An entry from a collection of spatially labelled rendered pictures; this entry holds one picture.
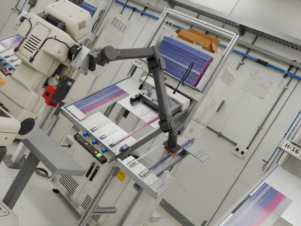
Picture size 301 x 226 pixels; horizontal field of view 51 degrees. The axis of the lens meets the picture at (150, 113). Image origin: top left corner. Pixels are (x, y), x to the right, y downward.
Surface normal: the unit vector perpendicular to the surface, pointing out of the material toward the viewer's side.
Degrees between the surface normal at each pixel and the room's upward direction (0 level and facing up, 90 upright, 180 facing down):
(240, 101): 90
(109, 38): 90
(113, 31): 90
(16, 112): 82
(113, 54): 55
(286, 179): 44
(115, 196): 90
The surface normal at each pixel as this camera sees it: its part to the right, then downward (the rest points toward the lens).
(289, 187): 0.00, -0.78
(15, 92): -0.26, -0.24
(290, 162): -0.52, -0.24
